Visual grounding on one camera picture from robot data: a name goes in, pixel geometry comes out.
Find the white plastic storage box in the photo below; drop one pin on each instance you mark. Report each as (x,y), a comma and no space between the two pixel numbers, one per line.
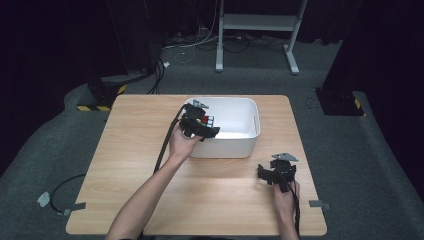
(233,143)

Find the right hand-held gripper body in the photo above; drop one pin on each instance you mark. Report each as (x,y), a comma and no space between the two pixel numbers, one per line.
(282,171)

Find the white metal stand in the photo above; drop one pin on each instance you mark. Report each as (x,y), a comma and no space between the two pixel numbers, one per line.
(258,22)

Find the multicoloured puzzle cube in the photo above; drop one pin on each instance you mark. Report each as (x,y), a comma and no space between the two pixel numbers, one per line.
(207,120)

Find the grey tape strip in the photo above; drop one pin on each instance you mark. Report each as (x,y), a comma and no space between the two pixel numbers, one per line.
(319,204)
(75,207)

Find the person's left hand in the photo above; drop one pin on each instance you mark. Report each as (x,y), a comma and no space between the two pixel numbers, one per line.
(181,145)

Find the person's right hand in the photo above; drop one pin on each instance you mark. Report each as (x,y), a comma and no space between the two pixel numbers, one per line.
(282,201)

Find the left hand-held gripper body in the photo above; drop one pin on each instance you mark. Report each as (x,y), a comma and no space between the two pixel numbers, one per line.
(191,121)

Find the black yellow-striped stand base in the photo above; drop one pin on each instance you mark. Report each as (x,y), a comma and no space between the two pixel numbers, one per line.
(338,102)
(100,96)

